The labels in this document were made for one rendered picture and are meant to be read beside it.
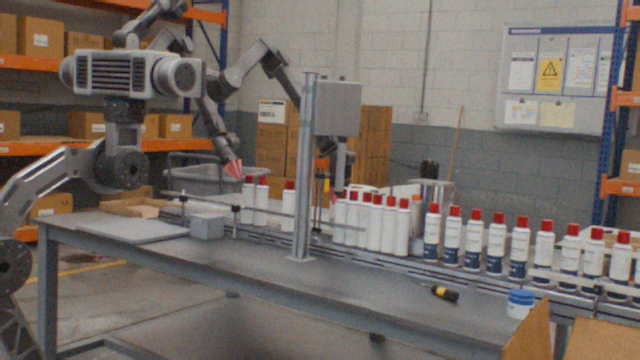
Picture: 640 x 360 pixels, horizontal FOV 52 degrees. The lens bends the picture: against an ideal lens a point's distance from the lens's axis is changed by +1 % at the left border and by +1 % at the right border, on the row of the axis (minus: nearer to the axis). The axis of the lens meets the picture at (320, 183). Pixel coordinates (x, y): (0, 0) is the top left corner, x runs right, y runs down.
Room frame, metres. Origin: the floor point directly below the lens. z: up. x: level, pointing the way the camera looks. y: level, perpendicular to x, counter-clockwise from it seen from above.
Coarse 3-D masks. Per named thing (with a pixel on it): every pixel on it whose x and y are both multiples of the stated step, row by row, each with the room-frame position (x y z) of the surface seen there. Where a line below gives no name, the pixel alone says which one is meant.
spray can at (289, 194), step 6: (288, 186) 2.54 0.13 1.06; (288, 192) 2.53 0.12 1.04; (294, 192) 2.54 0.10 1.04; (288, 198) 2.53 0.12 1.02; (294, 198) 2.54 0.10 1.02; (288, 204) 2.53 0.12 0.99; (282, 210) 2.55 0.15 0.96; (288, 210) 2.53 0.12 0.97; (282, 222) 2.54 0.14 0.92; (288, 222) 2.53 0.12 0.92; (282, 228) 2.54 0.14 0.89; (288, 228) 2.53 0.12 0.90
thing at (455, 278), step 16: (160, 208) 2.90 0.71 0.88; (224, 224) 2.67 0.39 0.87; (256, 240) 2.57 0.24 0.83; (272, 240) 2.53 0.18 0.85; (288, 240) 2.48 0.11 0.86; (336, 256) 2.35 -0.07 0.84; (352, 256) 2.31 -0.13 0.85; (368, 256) 2.27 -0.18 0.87; (384, 256) 2.23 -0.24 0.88; (400, 272) 2.19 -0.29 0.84; (416, 272) 2.16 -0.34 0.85; (432, 272) 2.13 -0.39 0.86; (448, 272) 2.10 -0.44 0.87; (480, 288) 2.03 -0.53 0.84; (496, 288) 2.00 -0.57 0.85; (512, 288) 1.97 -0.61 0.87
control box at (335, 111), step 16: (320, 80) 2.27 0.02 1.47; (320, 96) 2.27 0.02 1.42; (336, 96) 2.29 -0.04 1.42; (352, 96) 2.31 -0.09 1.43; (320, 112) 2.27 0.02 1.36; (336, 112) 2.29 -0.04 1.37; (352, 112) 2.31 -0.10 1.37; (320, 128) 2.27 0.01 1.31; (336, 128) 2.29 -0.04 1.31; (352, 128) 2.31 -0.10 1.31
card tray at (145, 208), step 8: (120, 200) 3.11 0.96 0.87; (128, 200) 3.15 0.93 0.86; (136, 200) 3.19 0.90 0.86; (144, 200) 3.22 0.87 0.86; (152, 200) 3.19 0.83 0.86; (104, 208) 3.00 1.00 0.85; (112, 208) 2.96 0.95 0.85; (120, 208) 2.93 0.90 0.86; (128, 208) 2.90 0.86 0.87; (136, 208) 3.11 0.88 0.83; (144, 208) 3.12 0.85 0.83; (152, 208) 3.14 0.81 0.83; (128, 216) 2.90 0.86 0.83; (136, 216) 2.87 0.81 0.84; (144, 216) 2.92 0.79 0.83; (152, 216) 2.93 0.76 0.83
